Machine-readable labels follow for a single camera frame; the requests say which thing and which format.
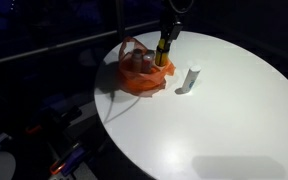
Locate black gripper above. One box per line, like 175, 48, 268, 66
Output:
158, 0, 184, 50

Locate brown bottle with yellow cap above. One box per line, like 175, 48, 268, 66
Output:
155, 41, 170, 67

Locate brown bottle pink label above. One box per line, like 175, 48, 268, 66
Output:
142, 50, 155, 74

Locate brown bottle left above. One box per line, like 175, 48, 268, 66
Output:
132, 49, 142, 72

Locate white plastic bottle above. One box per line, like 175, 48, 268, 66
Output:
182, 65, 201, 93

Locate orange plastic bag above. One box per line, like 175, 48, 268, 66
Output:
118, 37, 175, 97

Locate grey metal handrail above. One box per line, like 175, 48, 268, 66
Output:
0, 20, 159, 64

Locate white round table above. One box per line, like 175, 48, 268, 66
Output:
95, 32, 288, 180

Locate clamp with orange tips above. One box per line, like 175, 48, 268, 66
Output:
49, 143, 86, 176

